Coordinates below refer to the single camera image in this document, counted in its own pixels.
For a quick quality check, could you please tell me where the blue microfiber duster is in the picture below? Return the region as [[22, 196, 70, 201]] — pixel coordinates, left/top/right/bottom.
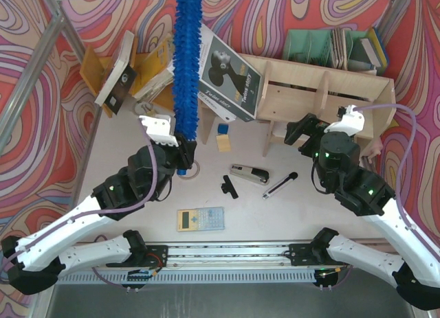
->
[[171, 0, 204, 177]]

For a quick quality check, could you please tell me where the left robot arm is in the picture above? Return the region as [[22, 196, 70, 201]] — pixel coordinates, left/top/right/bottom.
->
[[1, 134, 197, 295]]

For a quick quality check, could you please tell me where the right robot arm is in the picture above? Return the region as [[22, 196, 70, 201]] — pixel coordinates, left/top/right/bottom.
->
[[284, 113, 439, 310]]

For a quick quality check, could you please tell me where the light wooden bookshelf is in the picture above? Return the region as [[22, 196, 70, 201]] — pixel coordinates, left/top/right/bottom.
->
[[200, 53, 398, 161]]

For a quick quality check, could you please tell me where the beige tape roll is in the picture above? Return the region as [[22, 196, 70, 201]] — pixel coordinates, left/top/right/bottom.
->
[[177, 160, 200, 181]]

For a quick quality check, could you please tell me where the blue eraser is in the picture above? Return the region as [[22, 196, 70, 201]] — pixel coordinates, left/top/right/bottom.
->
[[217, 124, 229, 135]]

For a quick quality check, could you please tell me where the white utility knife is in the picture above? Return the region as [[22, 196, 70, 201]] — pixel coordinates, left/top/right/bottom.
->
[[262, 172, 298, 199]]

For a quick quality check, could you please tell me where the black plastic clip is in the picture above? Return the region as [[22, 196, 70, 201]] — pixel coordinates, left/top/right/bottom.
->
[[221, 175, 239, 199]]

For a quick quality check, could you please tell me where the white paperback book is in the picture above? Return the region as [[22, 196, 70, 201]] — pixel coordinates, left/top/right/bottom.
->
[[166, 27, 238, 123]]

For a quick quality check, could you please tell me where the yellow grey calculator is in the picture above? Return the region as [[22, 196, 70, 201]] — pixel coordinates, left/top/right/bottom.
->
[[177, 207, 225, 232]]

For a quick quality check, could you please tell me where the pink figurine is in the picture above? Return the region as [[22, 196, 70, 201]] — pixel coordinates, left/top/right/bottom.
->
[[364, 137, 383, 163]]

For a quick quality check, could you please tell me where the silver black stapler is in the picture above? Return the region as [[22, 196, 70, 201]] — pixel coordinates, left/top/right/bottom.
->
[[230, 164, 270, 185]]

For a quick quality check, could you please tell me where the teal desk organizer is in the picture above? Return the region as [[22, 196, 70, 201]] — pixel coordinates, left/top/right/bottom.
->
[[283, 27, 379, 75]]

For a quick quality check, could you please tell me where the yellow books stack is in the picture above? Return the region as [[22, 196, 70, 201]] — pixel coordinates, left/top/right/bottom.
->
[[131, 33, 175, 102]]

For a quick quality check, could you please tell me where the Twins story book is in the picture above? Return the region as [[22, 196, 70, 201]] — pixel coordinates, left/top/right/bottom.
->
[[198, 25, 263, 122]]

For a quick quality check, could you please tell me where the black cover book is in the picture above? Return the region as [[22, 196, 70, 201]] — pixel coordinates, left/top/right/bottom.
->
[[95, 30, 137, 115]]

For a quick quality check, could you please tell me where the yellow wooden book stand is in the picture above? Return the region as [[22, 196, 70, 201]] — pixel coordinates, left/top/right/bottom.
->
[[80, 31, 174, 117]]

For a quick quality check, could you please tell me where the blue bound notebook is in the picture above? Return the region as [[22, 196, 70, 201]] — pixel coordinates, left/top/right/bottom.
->
[[360, 27, 389, 75]]

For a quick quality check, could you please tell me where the key ring with padlock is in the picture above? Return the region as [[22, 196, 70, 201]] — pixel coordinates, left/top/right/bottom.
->
[[132, 100, 159, 122]]

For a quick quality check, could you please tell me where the black aluminium rail base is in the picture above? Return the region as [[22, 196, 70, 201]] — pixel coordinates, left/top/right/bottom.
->
[[105, 242, 355, 268]]

